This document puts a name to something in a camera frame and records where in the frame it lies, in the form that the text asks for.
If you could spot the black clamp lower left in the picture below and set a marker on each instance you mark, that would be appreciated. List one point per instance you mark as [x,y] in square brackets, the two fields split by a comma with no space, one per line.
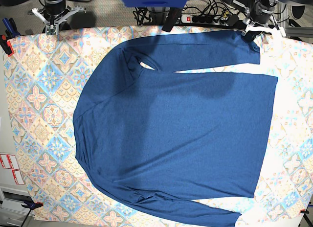
[31,205]

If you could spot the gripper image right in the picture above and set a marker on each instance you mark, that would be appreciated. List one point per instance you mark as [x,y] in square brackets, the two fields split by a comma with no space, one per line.
[260,13]

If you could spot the blue long-sleeve T-shirt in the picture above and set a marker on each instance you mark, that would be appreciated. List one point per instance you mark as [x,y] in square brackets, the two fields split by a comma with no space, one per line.
[156,136]

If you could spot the black center post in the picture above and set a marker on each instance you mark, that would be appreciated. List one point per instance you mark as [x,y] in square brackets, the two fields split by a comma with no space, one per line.
[172,16]

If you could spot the white power strip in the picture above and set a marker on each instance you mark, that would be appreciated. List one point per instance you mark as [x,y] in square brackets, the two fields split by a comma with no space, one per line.
[207,20]

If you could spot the red white label stickers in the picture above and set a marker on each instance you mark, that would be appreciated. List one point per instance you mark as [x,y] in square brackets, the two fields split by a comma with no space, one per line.
[9,169]

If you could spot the patterned tile tablecloth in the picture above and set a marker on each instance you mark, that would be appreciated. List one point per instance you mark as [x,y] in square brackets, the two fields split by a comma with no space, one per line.
[43,80]

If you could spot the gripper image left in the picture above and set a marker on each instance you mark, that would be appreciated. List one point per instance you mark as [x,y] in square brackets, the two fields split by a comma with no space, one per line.
[55,10]

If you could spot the black clamp lower right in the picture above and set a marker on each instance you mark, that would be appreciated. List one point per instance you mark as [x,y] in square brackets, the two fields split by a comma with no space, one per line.
[304,211]

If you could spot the blue clamp upper left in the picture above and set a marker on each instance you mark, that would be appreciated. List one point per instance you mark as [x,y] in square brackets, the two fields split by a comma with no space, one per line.
[11,28]

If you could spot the red black clamp left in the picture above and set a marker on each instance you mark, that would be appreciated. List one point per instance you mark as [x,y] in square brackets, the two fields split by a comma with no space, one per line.
[6,45]

